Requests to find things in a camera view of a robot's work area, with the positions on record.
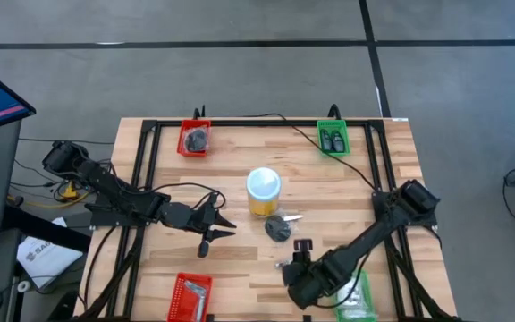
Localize black floor cable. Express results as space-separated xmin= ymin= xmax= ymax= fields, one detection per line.
xmin=18 ymin=137 xmax=115 ymax=147

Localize white printed paper sheet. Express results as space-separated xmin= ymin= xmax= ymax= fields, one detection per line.
xmin=15 ymin=217 xmax=84 ymax=290

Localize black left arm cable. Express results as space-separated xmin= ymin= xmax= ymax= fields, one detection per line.
xmin=105 ymin=181 xmax=227 ymax=211

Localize bagged white cotton balls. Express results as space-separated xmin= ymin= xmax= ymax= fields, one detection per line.
xmin=336 ymin=276 xmax=371 ymax=317

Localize yellow label disinfecting wipes canister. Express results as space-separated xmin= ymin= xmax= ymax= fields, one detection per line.
xmin=245 ymin=166 xmax=283 ymax=219

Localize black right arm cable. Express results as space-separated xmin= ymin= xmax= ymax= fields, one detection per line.
xmin=239 ymin=112 xmax=377 ymax=191

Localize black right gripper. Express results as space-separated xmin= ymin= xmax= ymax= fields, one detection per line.
xmin=291 ymin=239 xmax=317 ymax=278

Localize black aluminium table frame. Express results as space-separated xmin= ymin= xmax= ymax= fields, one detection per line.
xmin=78 ymin=118 xmax=458 ymax=322

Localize green plastic basket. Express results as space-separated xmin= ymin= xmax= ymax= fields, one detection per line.
xmin=316 ymin=119 xmax=351 ymax=158
xmin=333 ymin=267 xmax=377 ymax=322

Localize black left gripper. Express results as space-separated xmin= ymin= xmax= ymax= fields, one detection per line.
xmin=190 ymin=192 xmax=238 ymax=259

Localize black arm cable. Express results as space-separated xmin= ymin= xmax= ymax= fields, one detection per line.
xmin=239 ymin=112 xmax=377 ymax=191
xmin=105 ymin=181 xmax=227 ymax=211

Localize yellow floor cable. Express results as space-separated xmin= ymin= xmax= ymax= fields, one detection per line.
xmin=6 ymin=182 xmax=91 ymax=210

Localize red plastic basket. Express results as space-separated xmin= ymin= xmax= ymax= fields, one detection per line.
xmin=166 ymin=272 xmax=214 ymax=322
xmin=176 ymin=119 xmax=213 ymax=158

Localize black diagonal beam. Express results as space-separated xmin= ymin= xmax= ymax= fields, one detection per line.
xmin=2 ymin=204 xmax=92 ymax=252

